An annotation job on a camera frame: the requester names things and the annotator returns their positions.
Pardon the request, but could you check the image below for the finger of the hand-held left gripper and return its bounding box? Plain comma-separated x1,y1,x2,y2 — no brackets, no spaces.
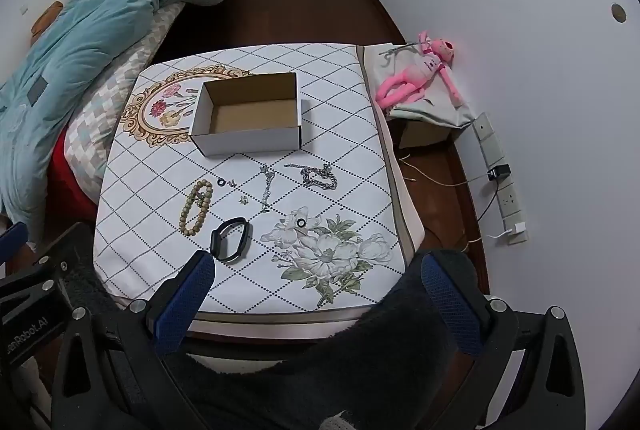
0,223,29,266

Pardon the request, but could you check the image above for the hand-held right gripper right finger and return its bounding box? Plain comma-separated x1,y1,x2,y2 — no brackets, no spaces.
421,251,587,430

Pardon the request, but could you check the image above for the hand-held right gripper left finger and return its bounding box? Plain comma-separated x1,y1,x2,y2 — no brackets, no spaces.
50,250,217,430

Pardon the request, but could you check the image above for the black smart band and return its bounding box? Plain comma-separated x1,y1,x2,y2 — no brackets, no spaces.
210,217,251,262

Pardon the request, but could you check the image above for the tan bead bracelet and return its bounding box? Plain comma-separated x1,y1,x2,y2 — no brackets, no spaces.
179,179,215,236

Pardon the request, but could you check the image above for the thin silver chain bracelet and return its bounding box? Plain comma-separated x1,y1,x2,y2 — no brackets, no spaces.
259,163,275,213

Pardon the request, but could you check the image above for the white cardboard box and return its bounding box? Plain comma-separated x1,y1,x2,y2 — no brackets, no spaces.
189,71,304,157

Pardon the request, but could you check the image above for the chunky silver chain bracelet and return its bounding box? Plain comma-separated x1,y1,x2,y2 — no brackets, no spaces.
285,163,339,192

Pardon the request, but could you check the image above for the red cloth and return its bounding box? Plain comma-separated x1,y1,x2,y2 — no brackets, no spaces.
47,130,99,221

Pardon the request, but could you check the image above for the white power strip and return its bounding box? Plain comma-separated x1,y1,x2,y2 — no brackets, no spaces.
472,113,529,245

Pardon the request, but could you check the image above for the dark fleece clothing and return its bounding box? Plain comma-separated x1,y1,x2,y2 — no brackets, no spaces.
165,249,483,430

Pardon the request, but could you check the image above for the checked bed sheet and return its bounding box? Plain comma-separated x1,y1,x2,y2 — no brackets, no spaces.
62,3,186,191

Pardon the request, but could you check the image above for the grey cloth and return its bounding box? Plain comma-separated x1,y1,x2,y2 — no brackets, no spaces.
362,43,476,128

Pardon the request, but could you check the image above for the brown wooden headboard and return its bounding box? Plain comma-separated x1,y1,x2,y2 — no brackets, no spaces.
31,1,65,36

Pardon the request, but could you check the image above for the pink plush toy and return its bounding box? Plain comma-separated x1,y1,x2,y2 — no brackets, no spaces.
376,30,466,113

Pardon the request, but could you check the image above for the light blue quilt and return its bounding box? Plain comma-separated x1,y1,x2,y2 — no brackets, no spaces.
0,0,233,236

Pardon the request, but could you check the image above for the metal clothes hanger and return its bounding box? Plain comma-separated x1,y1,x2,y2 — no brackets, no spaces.
380,41,421,61

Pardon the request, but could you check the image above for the black cable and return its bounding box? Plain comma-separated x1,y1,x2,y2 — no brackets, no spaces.
475,180,501,223

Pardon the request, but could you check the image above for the tan cable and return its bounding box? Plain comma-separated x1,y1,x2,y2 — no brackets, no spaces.
400,154,490,187

